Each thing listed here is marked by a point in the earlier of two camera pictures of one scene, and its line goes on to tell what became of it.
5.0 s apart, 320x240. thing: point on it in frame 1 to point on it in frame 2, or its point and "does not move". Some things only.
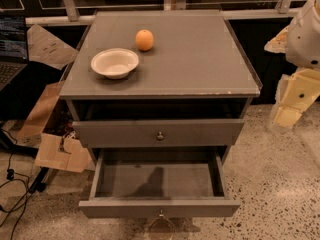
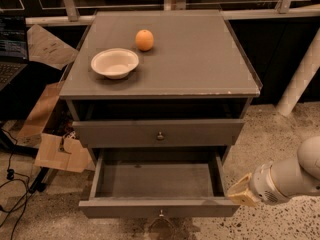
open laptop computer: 13,48 does not move
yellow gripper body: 304,41 to 264,184
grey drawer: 160,183 does not move
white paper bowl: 114,63 does not move
